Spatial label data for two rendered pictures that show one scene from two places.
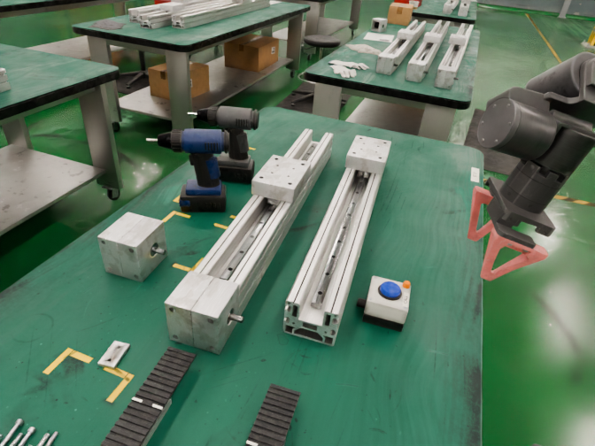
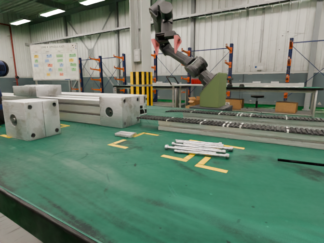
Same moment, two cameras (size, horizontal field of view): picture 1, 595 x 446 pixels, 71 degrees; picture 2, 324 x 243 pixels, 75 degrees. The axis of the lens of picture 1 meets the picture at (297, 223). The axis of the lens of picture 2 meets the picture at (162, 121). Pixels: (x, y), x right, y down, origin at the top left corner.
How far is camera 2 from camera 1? 0.96 m
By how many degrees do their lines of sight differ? 72
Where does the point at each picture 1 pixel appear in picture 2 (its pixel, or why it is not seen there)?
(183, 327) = (128, 112)
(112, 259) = (37, 122)
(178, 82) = not seen: outside the picture
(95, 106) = not seen: outside the picture
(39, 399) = (149, 147)
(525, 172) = (168, 24)
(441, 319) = not seen: hidden behind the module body
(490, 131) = (166, 9)
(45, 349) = (102, 150)
